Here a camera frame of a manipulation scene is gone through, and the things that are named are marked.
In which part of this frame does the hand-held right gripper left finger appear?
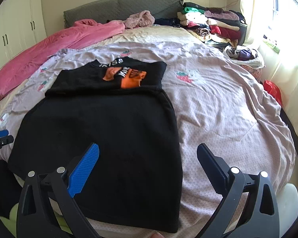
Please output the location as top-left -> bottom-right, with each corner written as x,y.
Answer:
16,142 -> 101,238

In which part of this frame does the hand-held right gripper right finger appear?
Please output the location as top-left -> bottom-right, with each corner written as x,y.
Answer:
197,143 -> 280,238

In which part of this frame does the black t-shirt orange print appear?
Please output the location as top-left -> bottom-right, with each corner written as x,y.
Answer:
7,58 -> 184,233

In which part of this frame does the white plastic bag of clothes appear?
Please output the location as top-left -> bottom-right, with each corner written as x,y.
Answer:
223,45 -> 266,69

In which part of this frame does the pile of folded clothes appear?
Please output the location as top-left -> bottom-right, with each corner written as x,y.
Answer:
177,2 -> 247,45

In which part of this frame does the lilac printed blanket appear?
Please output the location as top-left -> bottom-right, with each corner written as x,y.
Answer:
0,40 -> 296,238

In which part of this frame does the green fleece cloth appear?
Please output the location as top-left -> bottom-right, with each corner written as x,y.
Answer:
9,202 -> 72,236

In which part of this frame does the white round stool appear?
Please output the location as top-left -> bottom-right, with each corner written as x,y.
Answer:
276,183 -> 298,228

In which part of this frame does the red bag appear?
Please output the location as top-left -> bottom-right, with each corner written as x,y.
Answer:
263,79 -> 283,107

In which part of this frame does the pink quilt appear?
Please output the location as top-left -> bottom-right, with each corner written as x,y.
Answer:
0,19 -> 126,105

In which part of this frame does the patterned red cloth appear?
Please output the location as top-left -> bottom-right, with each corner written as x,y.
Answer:
240,64 -> 263,83

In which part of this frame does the cream wardrobe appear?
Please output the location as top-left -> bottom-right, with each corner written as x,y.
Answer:
0,0 -> 49,78

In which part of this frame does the cream curtain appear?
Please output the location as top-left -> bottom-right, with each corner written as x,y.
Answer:
240,0 -> 298,140

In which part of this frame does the green item on windowsill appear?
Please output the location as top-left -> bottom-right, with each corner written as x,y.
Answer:
263,39 -> 280,54

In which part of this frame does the navy garment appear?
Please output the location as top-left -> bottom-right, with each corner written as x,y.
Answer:
154,17 -> 182,28

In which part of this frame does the pink fluffy garment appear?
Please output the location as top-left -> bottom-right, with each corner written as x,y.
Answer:
124,10 -> 155,29

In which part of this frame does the grey quilted headboard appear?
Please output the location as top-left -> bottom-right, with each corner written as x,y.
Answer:
63,0 -> 184,28

